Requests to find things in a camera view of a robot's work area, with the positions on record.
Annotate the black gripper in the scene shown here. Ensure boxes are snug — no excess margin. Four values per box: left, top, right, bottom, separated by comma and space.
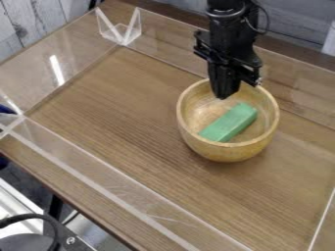
193, 11, 261, 99

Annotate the green rectangular block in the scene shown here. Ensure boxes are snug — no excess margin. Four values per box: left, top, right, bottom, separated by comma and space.
198, 103, 257, 142

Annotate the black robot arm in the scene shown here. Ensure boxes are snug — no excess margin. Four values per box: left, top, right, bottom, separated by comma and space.
193, 0, 262, 99

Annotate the brown wooden bowl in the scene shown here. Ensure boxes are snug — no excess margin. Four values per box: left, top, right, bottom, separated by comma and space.
176, 79, 280, 163

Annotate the clear acrylic barrier wall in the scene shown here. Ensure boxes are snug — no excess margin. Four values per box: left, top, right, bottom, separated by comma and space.
0, 1, 335, 251

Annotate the black metal base plate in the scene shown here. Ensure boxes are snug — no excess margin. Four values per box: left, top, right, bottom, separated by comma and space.
41, 223, 97, 251

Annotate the black cable loop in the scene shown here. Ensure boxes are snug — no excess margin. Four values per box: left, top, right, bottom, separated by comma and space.
0, 213, 61, 251

